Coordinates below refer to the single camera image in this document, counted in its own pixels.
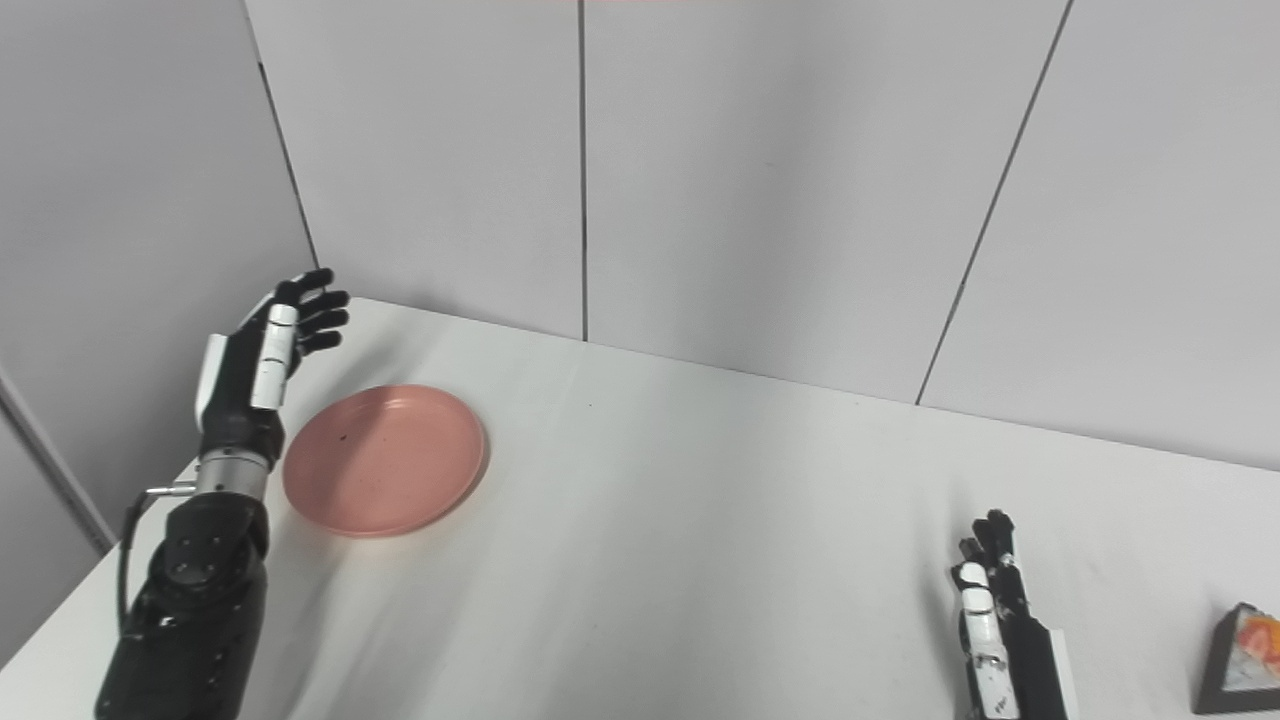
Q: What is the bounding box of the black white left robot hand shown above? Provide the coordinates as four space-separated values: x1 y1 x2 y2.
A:
195 268 351 461

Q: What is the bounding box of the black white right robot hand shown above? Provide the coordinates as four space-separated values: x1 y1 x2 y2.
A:
950 510 1076 720

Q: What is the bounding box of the pink round plate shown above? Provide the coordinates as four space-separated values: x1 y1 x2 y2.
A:
282 384 490 539

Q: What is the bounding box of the chocolate cake slice with fruit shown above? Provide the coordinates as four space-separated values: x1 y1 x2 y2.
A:
1193 602 1280 715

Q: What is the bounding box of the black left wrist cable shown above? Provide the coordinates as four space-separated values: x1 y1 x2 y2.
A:
117 483 198 636

